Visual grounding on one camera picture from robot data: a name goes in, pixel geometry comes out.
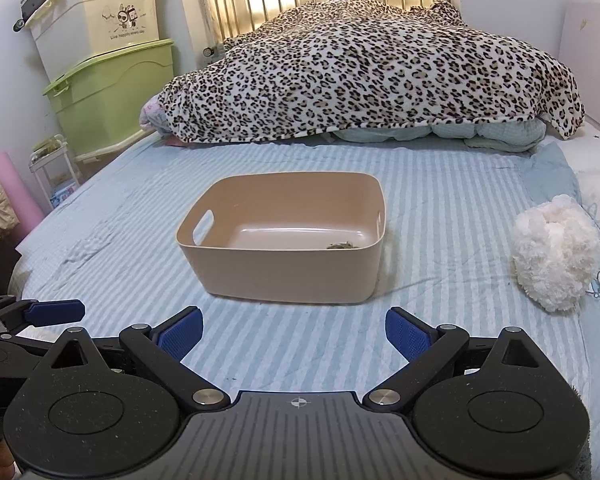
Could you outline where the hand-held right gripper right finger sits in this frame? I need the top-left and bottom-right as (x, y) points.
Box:
(362, 307), (551, 415)

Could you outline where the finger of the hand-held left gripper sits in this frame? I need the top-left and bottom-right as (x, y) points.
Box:
(0, 296), (87, 335)
(0, 334), (62, 361)

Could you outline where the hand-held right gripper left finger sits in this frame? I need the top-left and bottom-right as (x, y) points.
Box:
(44, 306), (232, 415)

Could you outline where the beige plastic storage bin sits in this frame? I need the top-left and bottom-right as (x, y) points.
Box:
(176, 172), (387, 306)

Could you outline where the blue striped bed sheet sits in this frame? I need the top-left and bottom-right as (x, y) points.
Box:
(10, 132), (600, 480)

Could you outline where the pink rolled mat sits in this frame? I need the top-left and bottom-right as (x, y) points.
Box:
(0, 152), (47, 233)

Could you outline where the white small rack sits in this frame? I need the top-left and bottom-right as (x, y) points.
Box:
(28, 134), (83, 212)

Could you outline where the white plush toy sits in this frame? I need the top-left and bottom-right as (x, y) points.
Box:
(511, 194), (600, 314)

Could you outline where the teal checked quilt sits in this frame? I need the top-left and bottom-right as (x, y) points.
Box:
(325, 119), (548, 154)

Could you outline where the pink floral cloth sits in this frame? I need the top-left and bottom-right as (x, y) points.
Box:
(139, 95), (186, 148)

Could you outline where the green plastic storage box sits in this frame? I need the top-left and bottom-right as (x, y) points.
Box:
(42, 38), (177, 163)

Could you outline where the white rabbit print sheet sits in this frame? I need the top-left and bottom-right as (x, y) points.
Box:
(540, 137), (600, 311)

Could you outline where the leopard print blanket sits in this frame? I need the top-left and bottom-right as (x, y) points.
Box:
(157, 0), (586, 145)

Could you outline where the cream plastic storage box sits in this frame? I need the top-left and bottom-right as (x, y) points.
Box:
(24, 0), (162, 82)

